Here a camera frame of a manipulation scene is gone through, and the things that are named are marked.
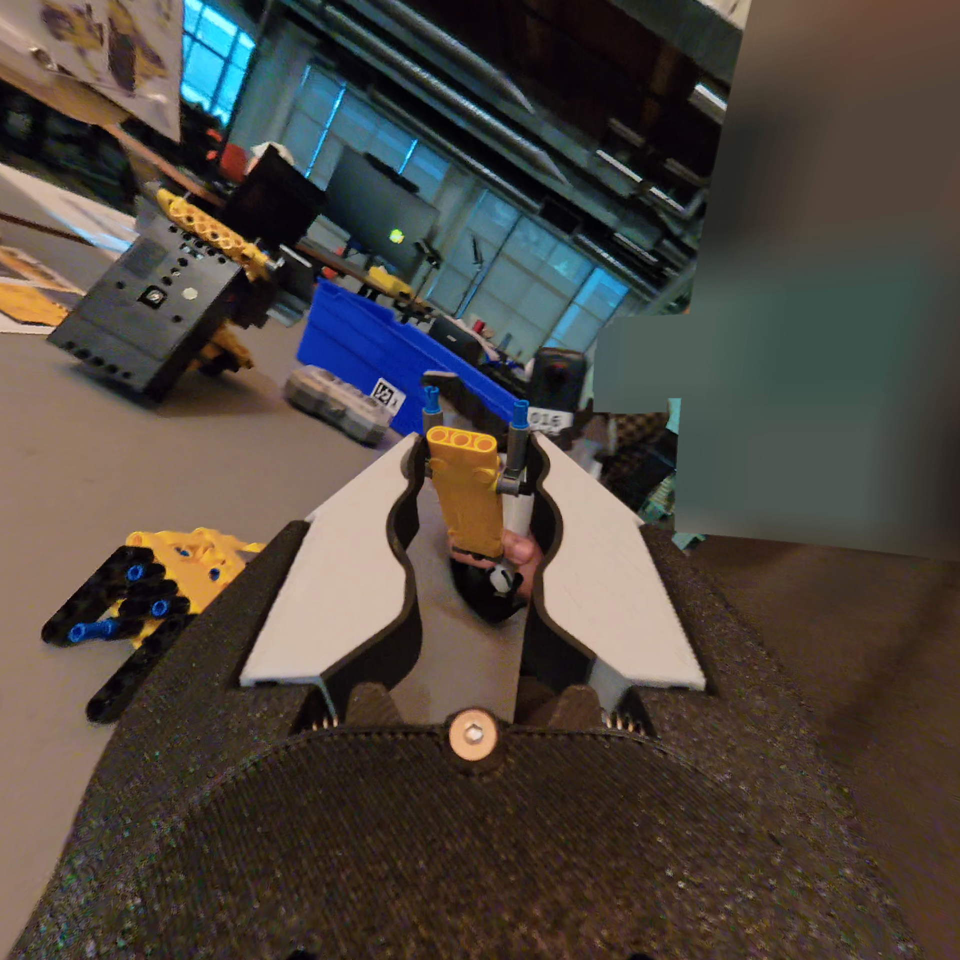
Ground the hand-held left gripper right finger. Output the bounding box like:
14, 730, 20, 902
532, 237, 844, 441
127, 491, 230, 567
525, 432, 709, 715

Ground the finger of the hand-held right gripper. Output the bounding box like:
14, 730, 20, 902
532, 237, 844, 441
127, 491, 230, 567
501, 490, 536, 543
421, 369, 520, 438

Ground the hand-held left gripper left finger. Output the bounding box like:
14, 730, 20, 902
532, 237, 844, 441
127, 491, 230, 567
238, 432, 426, 723

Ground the yellow brick panel assembly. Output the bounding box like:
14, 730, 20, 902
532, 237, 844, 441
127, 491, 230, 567
420, 378, 539, 561

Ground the yellow brick chassis assembly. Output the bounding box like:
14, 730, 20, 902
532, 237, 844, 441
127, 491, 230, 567
41, 527, 269, 726

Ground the person's right hand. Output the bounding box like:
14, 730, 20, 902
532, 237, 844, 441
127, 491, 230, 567
450, 531, 546, 600

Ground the blue plastic bin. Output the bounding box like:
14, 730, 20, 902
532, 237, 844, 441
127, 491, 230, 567
296, 279, 520, 441

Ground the grey brick hub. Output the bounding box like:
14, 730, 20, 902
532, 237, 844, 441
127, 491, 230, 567
283, 366, 393, 449

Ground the black battery box assembly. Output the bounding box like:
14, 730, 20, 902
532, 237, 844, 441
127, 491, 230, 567
46, 187, 282, 404

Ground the yellow sticker sheet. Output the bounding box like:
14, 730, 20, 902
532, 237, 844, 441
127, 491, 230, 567
0, 243, 85, 336

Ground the white text leaflet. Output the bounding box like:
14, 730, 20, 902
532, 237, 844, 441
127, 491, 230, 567
0, 161, 140, 252

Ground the brick instruction booklet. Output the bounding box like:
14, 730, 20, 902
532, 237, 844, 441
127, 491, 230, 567
0, 0, 186, 144

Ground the dark wall monitor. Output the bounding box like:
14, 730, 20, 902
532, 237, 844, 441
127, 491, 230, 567
322, 150, 444, 280

